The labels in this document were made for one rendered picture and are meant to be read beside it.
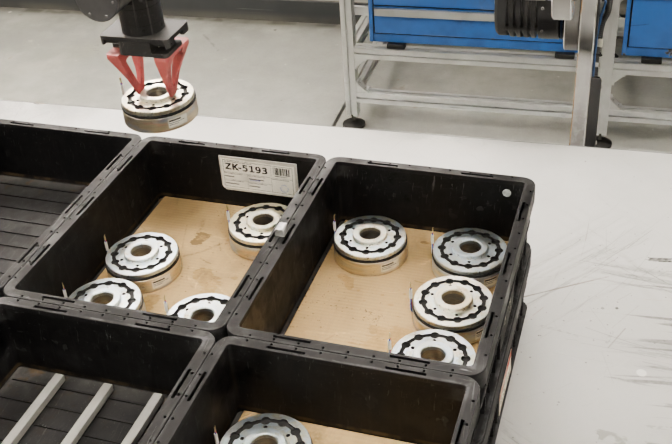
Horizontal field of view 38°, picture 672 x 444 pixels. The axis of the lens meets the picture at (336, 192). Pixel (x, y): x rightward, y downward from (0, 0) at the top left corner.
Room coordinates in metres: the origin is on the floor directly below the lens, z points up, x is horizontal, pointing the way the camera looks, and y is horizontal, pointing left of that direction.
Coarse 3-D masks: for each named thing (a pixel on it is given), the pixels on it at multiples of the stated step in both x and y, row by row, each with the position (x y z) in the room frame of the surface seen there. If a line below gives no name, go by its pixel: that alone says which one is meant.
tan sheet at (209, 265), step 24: (168, 216) 1.24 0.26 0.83; (192, 216) 1.24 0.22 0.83; (216, 216) 1.23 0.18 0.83; (192, 240) 1.17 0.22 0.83; (216, 240) 1.17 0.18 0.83; (192, 264) 1.11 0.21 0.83; (216, 264) 1.11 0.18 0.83; (240, 264) 1.11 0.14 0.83; (168, 288) 1.06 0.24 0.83; (192, 288) 1.06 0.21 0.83; (216, 288) 1.05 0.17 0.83
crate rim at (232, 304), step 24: (144, 144) 1.29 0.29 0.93; (168, 144) 1.29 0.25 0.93; (192, 144) 1.28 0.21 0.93; (216, 144) 1.28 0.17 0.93; (120, 168) 1.23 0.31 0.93; (312, 168) 1.19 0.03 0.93; (96, 192) 1.17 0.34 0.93; (72, 216) 1.11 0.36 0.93; (288, 216) 1.07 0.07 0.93; (48, 240) 1.05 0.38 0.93; (240, 288) 0.93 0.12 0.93; (120, 312) 0.89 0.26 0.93; (144, 312) 0.89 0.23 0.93; (216, 336) 0.85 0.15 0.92
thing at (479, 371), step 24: (384, 168) 1.18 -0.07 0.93; (408, 168) 1.17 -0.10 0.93; (432, 168) 1.16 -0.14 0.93; (312, 192) 1.12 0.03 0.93; (528, 192) 1.08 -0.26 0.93; (528, 216) 1.04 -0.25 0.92; (288, 240) 1.01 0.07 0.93; (264, 264) 0.97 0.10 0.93; (504, 264) 0.93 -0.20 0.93; (504, 288) 0.89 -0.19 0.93; (240, 312) 0.88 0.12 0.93; (504, 312) 0.87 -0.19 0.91; (240, 336) 0.84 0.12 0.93; (264, 336) 0.83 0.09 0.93; (288, 336) 0.83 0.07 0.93; (384, 360) 0.78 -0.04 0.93; (408, 360) 0.78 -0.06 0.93; (432, 360) 0.77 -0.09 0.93; (480, 360) 0.77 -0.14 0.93; (480, 384) 0.75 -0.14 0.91
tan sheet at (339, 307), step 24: (408, 240) 1.13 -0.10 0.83; (336, 264) 1.09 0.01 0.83; (408, 264) 1.08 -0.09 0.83; (312, 288) 1.04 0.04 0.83; (336, 288) 1.04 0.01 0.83; (360, 288) 1.03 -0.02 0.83; (384, 288) 1.03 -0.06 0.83; (408, 288) 1.02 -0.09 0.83; (312, 312) 0.99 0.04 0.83; (336, 312) 0.99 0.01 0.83; (360, 312) 0.98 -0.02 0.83; (384, 312) 0.98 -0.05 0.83; (408, 312) 0.97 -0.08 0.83; (312, 336) 0.94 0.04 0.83; (336, 336) 0.94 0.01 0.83; (360, 336) 0.93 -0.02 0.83; (384, 336) 0.93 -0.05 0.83
